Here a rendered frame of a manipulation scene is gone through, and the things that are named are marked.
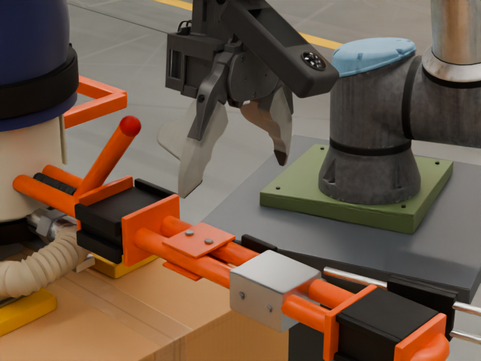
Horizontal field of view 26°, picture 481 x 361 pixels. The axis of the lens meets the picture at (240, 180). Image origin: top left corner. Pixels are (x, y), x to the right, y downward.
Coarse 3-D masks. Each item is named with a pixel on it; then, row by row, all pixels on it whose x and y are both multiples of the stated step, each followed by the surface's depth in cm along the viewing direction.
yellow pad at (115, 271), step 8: (96, 256) 132; (152, 256) 134; (96, 264) 132; (104, 264) 131; (112, 264) 130; (120, 264) 130; (136, 264) 132; (144, 264) 134; (104, 272) 131; (112, 272) 130; (120, 272) 130; (128, 272) 132
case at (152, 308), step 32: (64, 288) 129; (96, 288) 129; (128, 288) 129; (160, 288) 129; (192, 288) 129; (224, 288) 129; (64, 320) 122; (96, 320) 122; (128, 320) 122; (160, 320) 122; (192, 320) 122; (224, 320) 124; (0, 352) 116; (32, 352) 116; (64, 352) 116; (96, 352) 116; (128, 352) 116; (160, 352) 117; (192, 352) 121; (224, 352) 126; (256, 352) 130
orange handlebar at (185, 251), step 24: (96, 96) 154; (120, 96) 150; (72, 120) 144; (48, 168) 127; (24, 192) 124; (48, 192) 121; (72, 216) 119; (168, 216) 115; (144, 240) 111; (168, 240) 109; (192, 240) 109; (216, 240) 109; (168, 264) 110; (192, 264) 107; (216, 264) 105; (240, 264) 108; (312, 288) 102; (336, 288) 101; (288, 312) 99; (312, 312) 98; (432, 360) 91
